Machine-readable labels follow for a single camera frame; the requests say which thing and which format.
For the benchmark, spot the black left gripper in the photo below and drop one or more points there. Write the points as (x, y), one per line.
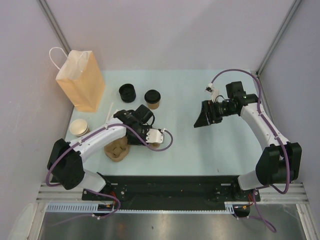
(132, 141)

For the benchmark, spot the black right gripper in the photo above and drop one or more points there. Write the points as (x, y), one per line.
(208, 114)

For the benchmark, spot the brown paper coffee cup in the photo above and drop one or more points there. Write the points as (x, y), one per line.
(153, 105)

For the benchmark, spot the black plastic cup lid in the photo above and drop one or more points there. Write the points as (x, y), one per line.
(152, 95)

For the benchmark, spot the brown paper bag white handles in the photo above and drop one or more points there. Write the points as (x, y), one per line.
(81, 80)

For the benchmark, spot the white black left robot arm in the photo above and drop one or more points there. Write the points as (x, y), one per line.
(65, 165)

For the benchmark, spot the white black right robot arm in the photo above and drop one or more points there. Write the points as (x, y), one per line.
(280, 159)

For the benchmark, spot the brown pulp cup carrier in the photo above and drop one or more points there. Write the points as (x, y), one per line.
(118, 149)

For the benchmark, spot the stack of black cup lids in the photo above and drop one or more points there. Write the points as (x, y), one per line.
(127, 93)

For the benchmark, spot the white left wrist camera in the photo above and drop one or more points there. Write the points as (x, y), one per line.
(155, 136)

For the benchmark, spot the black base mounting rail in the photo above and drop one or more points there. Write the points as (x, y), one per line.
(221, 188)

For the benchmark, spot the white slotted cable duct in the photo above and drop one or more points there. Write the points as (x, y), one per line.
(163, 206)

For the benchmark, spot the left aluminium frame post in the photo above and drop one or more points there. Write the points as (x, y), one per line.
(49, 15)

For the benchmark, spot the aluminium frame post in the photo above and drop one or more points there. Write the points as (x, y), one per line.
(296, 4)
(49, 15)

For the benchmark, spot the right aluminium frame post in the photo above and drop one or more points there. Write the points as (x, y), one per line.
(296, 4)

